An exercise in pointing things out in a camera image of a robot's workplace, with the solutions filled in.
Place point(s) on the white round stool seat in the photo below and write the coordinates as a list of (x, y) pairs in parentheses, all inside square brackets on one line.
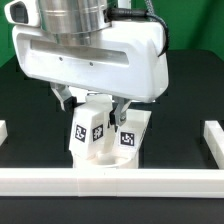
[(102, 158)]

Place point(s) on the white front fence bar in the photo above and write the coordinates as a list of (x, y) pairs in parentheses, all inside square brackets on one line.
[(192, 183)]

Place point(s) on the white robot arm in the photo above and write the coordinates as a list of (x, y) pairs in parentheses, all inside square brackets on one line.
[(92, 45)]

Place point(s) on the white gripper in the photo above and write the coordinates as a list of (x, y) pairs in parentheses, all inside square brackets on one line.
[(92, 45)]

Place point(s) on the white left fence bar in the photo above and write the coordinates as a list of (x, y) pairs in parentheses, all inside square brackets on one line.
[(3, 131)]

